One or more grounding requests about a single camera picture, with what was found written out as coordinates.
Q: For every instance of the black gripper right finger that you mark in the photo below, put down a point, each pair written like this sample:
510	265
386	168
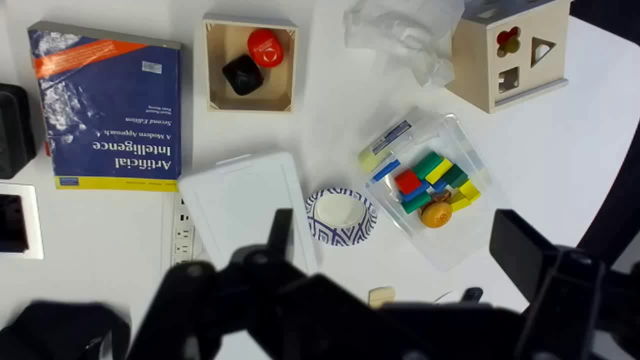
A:
522	250

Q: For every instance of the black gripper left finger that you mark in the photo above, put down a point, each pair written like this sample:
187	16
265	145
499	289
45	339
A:
281	232

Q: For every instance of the white plastic container lid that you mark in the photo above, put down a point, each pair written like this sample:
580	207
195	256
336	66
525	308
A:
240	201

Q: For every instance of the yellow toy block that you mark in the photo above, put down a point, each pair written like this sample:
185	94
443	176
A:
441	173
468	192

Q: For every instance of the orange toy ball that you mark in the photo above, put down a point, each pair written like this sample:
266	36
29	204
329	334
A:
437	214

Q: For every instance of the green toy block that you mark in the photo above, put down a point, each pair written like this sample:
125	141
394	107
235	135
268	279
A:
427	162

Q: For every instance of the red toy block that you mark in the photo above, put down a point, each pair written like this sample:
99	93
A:
407	181

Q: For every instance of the black toy piece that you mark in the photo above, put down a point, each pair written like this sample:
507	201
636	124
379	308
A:
243	74

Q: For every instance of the small open wooden box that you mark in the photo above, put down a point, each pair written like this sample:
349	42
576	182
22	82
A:
217	81

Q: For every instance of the wooden lid with shape holes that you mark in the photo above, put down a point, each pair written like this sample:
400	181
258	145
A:
526	73

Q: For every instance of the red round toy piece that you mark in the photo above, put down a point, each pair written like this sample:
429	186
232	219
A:
268	46

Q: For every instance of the wooden shape sorter toy box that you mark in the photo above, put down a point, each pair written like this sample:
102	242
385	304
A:
471	66

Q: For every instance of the blue patterned paper bowl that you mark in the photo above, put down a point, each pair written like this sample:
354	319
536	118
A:
341	212

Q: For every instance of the white power strip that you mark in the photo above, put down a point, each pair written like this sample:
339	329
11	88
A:
183	230

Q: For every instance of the small beige piece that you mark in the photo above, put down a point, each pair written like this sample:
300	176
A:
382	296

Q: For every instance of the clear plastic block container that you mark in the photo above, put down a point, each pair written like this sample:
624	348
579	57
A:
460	142

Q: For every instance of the blue artificial intelligence textbook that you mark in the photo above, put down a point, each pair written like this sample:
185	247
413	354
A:
112	100

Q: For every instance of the crumpled clear plastic bag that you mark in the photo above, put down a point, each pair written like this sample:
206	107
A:
400	33

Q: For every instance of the black boxy device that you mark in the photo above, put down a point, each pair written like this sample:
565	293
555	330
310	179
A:
14	131

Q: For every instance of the black tablet with white frame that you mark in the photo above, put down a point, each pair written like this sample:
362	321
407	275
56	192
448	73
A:
13	223

